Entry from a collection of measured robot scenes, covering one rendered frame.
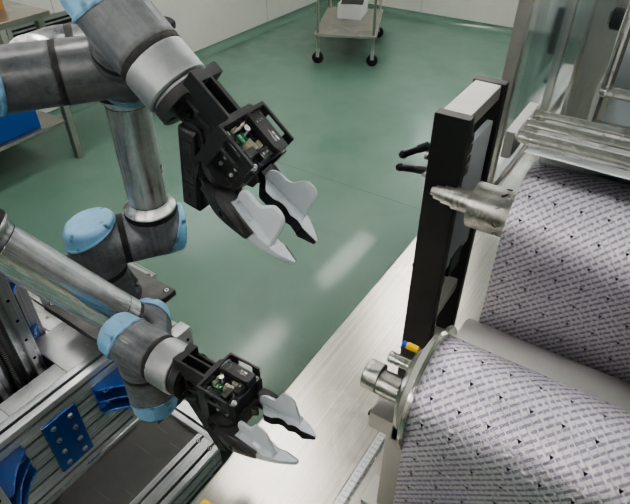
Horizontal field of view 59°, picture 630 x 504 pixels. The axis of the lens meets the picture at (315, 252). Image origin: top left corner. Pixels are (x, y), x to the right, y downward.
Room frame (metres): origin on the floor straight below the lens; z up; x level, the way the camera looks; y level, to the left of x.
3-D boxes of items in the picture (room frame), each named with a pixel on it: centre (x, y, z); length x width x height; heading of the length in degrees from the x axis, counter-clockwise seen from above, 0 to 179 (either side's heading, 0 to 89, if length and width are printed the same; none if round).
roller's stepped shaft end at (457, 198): (0.65, -0.19, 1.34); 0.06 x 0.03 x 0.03; 57
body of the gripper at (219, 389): (0.49, 0.14, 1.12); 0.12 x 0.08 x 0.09; 57
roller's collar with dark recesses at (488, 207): (0.61, -0.24, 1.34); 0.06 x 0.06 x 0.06; 57
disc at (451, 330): (0.39, -0.13, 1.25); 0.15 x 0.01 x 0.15; 147
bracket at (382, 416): (0.44, -0.11, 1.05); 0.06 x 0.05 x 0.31; 57
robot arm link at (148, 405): (0.59, 0.27, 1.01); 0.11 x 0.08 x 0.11; 13
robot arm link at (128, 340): (0.58, 0.27, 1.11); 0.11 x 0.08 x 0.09; 57
